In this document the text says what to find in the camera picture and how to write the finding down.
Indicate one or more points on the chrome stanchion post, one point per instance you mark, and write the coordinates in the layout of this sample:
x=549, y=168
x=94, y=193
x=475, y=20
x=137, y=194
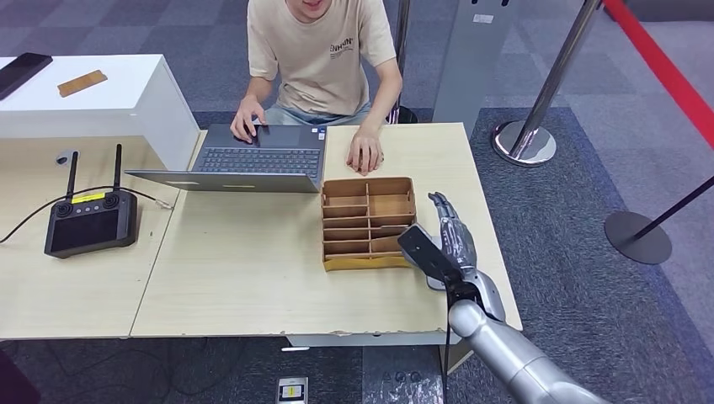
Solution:
x=549, y=83

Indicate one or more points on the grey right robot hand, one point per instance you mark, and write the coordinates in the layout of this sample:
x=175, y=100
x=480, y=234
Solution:
x=457, y=240

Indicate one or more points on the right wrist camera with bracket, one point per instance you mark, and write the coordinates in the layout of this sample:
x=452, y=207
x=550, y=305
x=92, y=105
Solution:
x=426, y=254

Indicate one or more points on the black stanchion with round base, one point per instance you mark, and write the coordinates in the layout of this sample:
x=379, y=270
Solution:
x=637, y=238

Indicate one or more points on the plain brown wooden card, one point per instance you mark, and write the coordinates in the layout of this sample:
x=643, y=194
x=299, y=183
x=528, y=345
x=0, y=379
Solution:
x=82, y=83

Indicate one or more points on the person's left hand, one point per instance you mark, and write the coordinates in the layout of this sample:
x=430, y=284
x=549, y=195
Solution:
x=365, y=150

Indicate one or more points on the person's right hand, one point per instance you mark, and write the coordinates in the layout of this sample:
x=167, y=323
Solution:
x=246, y=118

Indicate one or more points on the black phone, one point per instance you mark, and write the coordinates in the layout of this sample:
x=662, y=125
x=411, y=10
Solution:
x=19, y=72

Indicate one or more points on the person's right forearm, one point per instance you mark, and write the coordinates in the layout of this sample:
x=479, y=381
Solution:
x=259, y=90

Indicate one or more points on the black remote controller with antennas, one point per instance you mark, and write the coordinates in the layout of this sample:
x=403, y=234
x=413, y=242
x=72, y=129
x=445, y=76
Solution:
x=89, y=228

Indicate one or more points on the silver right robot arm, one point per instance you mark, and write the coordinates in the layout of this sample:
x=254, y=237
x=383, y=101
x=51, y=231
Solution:
x=513, y=357

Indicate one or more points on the person's left forearm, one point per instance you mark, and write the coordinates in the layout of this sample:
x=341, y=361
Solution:
x=385, y=95

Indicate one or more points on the red barrier belt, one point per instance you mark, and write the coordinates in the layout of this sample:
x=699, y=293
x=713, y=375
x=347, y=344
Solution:
x=661, y=67

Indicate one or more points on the white cabinet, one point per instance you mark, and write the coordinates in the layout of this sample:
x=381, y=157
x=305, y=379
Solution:
x=128, y=103

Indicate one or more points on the person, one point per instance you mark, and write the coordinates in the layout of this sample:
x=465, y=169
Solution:
x=323, y=61

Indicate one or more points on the grey kiosk stand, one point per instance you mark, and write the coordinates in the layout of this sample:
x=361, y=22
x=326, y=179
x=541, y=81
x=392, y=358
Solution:
x=468, y=67

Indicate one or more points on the wooden card organizer box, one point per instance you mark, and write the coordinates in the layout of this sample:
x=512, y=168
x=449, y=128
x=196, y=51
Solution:
x=357, y=228

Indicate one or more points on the clear plastic hand wrap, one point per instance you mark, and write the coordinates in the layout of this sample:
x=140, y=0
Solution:
x=458, y=242

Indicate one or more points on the grey laptop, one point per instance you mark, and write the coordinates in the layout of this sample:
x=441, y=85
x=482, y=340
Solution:
x=259, y=160

